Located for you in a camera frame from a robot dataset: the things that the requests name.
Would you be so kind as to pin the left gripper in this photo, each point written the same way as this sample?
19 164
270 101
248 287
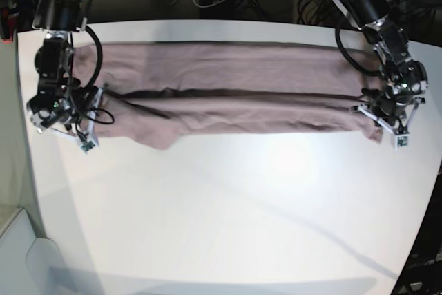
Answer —
386 108

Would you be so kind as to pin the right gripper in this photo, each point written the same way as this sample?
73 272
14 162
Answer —
84 112

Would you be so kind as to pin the pink t-shirt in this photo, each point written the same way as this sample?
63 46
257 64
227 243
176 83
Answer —
159 93

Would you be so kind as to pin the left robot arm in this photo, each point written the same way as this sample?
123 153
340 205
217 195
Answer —
404 78

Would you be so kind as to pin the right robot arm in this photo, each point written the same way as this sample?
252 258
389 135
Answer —
59 20

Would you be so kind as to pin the red and black clamp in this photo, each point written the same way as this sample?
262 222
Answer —
8 24

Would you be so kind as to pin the white bin corner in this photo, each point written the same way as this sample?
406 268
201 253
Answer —
28 264

